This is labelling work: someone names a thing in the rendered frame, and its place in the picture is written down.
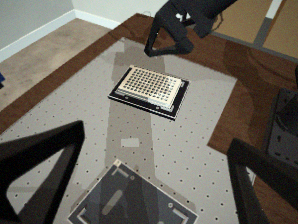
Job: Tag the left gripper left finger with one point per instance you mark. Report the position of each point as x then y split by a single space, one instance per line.
19 156

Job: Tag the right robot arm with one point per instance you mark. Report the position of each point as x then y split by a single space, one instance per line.
283 137

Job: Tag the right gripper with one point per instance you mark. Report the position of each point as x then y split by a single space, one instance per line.
202 13

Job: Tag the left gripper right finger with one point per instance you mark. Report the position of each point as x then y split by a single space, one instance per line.
281 177

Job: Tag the black rectangular frame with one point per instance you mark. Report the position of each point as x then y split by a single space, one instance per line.
148 107

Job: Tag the cream well plate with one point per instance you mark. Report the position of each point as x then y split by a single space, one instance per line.
148 86

